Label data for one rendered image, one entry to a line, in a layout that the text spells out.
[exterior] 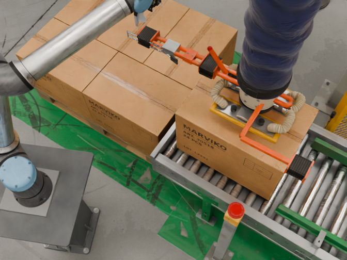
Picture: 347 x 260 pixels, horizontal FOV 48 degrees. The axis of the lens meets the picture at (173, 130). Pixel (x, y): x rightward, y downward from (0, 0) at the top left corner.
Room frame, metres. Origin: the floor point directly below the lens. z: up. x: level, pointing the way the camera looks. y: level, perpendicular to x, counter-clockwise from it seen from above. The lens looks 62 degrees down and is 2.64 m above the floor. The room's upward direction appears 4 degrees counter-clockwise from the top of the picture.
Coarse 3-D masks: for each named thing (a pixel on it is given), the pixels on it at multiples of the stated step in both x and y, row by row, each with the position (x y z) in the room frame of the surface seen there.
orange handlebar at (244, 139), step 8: (160, 40) 1.28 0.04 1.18; (160, 48) 1.24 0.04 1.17; (184, 48) 1.21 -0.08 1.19; (184, 56) 1.16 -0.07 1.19; (192, 56) 1.16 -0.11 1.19; (200, 56) 1.16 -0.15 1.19; (216, 72) 1.06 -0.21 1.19; (232, 72) 1.06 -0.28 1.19; (232, 80) 1.01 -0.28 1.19; (280, 96) 0.92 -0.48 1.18; (288, 96) 0.91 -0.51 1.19; (280, 104) 0.88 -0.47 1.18; (288, 104) 0.87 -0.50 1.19; (256, 112) 0.84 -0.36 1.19; (248, 120) 0.80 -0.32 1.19; (248, 128) 0.76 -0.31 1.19; (240, 136) 0.73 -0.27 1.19; (248, 144) 0.70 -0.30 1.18; (256, 144) 0.69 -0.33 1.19; (264, 152) 0.66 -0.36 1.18; (272, 152) 0.65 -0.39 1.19; (280, 160) 0.61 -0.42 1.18; (288, 160) 0.61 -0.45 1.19
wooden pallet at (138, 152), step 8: (40, 96) 1.80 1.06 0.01; (48, 96) 1.73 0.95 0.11; (56, 104) 1.71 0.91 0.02; (64, 104) 1.63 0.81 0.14; (72, 112) 1.62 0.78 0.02; (80, 120) 1.55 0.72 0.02; (88, 120) 1.49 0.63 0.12; (96, 128) 1.45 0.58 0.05; (104, 128) 1.39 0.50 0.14; (112, 136) 1.39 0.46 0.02; (120, 144) 1.32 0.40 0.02; (128, 144) 1.31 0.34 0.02; (136, 152) 1.24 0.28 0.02; (144, 152) 1.18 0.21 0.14
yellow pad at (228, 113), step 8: (224, 96) 1.01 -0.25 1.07; (216, 104) 0.97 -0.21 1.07; (232, 104) 0.96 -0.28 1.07; (240, 104) 0.96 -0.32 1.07; (216, 112) 0.92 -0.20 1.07; (224, 112) 0.92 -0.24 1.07; (232, 112) 0.91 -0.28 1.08; (232, 120) 0.88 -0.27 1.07; (240, 120) 0.87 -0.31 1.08; (256, 120) 0.86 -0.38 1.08; (264, 120) 0.86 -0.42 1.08; (272, 120) 0.86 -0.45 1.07; (256, 128) 0.82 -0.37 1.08; (264, 128) 0.82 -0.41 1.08; (264, 136) 0.78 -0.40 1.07; (272, 136) 0.78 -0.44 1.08
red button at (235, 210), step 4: (232, 204) 0.49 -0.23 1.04; (236, 204) 0.49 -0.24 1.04; (240, 204) 0.49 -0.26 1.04; (228, 208) 0.48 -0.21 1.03; (232, 208) 0.47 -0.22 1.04; (236, 208) 0.47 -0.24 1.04; (240, 208) 0.47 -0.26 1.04; (228, 212) 0.46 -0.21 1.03; (232, 212) 0.46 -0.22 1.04; (236, 212) 0.46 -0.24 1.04; (240, 212) 0.46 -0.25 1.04; (232, 216) 0.44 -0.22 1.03; (236, 216) 0.44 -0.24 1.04; (240, 216) 0.44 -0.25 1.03
